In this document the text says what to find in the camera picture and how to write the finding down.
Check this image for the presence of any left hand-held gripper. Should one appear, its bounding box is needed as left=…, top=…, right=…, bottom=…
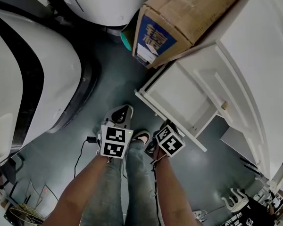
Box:
left=97, top=104, right=134, bottom=160

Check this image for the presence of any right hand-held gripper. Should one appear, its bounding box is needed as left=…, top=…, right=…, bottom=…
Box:
left=145, top=119, right=187, bottom=159

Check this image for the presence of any white desk drawer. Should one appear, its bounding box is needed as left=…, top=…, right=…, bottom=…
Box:
left=178, top=43, right=267, bottom=171
left=134, top=60, right=219, bottom=153

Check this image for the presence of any person's left forearm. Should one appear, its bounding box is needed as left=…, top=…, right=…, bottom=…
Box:
left=41, top=153, right=113, bottom=226

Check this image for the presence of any person's right forearm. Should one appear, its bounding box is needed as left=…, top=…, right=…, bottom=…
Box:
left=153, top=154, right=203, bottom=226

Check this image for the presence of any white desk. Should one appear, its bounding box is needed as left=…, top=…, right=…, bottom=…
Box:
left=134, top=0, right=283, bottom=188

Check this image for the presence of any person's right leg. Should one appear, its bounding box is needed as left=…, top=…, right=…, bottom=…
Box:
left=125, top=139, right=161, bottom=226

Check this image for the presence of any person's leg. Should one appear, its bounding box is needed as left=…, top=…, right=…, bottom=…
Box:
left=125, top=139, right=161, bottom=226
left=80, top=156, right=129, bottom=226

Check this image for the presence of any teal plastic piece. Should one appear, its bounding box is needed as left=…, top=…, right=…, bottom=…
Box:
left=119, top=28, right=133, bottom=52

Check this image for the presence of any white power adapter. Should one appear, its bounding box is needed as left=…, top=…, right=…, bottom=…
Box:
left=192, top=210, right=208, bottom=221

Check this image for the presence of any person's left leg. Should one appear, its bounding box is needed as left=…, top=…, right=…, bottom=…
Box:
left=80, top=156, right=129, bottom=226

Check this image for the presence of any white and black service robot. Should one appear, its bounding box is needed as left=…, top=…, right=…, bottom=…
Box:
left=34, top=0, right=158, bottom=36
left=0, top=5, right=101, bottom=169

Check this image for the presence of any white cushioned stool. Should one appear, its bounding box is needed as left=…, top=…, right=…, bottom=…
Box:
left=221, top=187, right=250, bottom=213

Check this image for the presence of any long brown cardboard box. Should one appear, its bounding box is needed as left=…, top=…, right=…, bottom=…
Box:
left=132, top=0, right=248, bottom=70

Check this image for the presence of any black power cable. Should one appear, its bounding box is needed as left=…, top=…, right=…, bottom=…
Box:
left=74, top=136, right=102, bottom=179

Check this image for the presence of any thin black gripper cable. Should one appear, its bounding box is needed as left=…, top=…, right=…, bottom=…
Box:
left=150, top=158, right=161, bottom=226

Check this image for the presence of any black metal frame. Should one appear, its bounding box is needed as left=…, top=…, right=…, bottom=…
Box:
left=0, top=152, right=25, bottom=191

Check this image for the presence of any gold wire mesh basket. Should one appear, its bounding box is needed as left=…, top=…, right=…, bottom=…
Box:
left=8, top=202, right=46, bottom=224

